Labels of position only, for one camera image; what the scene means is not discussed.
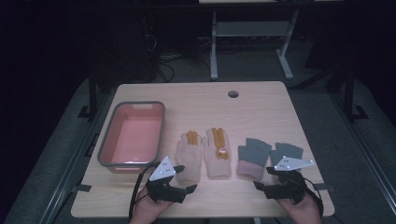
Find grey table edge bracket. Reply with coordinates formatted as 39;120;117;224
313;183;336;192
71;184;92;193

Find person's left hand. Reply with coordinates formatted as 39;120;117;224
129;186;174;224

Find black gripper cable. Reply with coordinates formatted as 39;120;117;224
128;161;162;222
303;183;325;217

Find pink plastic basin grey rim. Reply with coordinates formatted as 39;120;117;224
96;100;166;175

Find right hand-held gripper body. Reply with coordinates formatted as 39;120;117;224
263;155;315;205

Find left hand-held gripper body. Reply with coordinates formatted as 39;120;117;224
145;156;188;204

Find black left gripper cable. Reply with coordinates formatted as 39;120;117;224
128;161;162;222

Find black floor cables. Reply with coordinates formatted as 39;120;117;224
141;15;213;82

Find beige knit glove orange fingers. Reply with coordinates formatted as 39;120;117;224
175;130;204;185

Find grey aluminium rail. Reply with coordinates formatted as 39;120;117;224
38;92;110;224
330;92;396;207

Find grey fingerless glove pink cuff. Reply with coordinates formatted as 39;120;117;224
269;142;304;169
236;137;273;181

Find white metal desk frame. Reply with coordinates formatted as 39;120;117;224
209;8;300;80

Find person's right hand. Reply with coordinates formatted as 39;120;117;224
276;192;322;224

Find black metal stand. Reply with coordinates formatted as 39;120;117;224
78;69;98;119
344;66;369;121

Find beige knit glove animal face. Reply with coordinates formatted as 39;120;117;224
201;127;233;180

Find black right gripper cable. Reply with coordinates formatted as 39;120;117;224
303;183;325;217

